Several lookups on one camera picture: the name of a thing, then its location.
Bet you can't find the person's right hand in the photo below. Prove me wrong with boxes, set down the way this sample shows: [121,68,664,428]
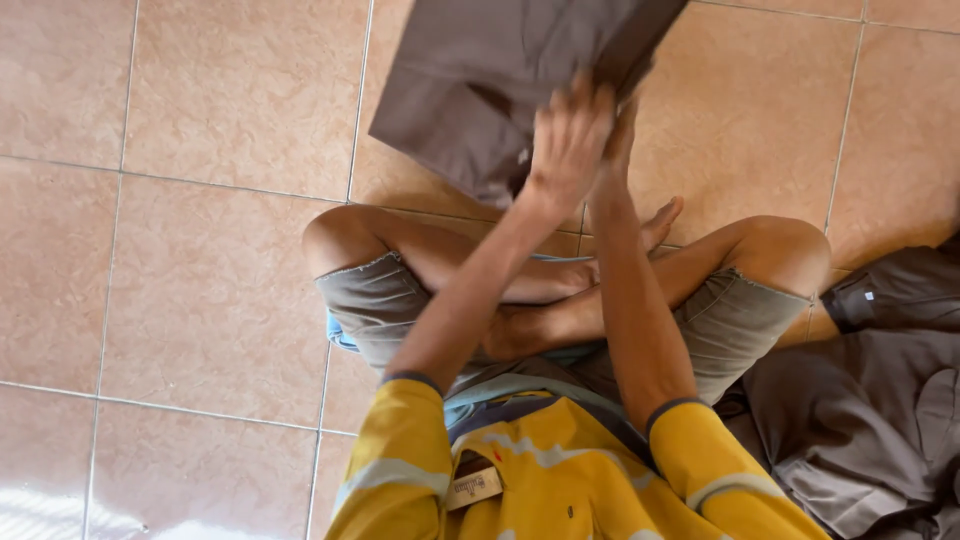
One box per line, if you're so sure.
[588,96,641,210]

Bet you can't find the person's left hand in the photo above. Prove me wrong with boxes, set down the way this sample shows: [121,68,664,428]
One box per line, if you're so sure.
[523,71,621,220]

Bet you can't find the brown garment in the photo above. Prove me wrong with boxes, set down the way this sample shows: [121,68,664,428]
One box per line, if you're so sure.
[368,0,690,212]

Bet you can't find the person's right leg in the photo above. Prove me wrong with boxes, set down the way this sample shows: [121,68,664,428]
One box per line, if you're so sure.
[481,215,832,363]

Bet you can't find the person's leg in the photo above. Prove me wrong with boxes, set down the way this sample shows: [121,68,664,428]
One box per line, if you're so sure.
[301,196,685,306]
[481,215,832,363]

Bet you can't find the person's left leg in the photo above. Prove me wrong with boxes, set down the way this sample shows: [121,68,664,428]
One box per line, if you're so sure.
[301,196,685,306]

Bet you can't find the grey denim shorts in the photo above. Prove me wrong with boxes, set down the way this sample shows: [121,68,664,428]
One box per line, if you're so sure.
[315,251,813,421]

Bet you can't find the dark grey garment white tag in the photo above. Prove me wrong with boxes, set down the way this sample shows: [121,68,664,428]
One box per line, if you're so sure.
[819,234,960,336]

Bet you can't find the blue cloth seat pad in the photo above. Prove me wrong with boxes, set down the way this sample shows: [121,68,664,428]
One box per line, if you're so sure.
[325,253,601,369]

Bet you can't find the yellow striped polo shirt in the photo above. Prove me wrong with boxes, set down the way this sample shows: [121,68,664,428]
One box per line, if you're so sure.
[324,371,832,540]

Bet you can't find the heap of grey garments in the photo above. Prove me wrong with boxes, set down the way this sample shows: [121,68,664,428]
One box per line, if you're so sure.
[712,326,960,540]

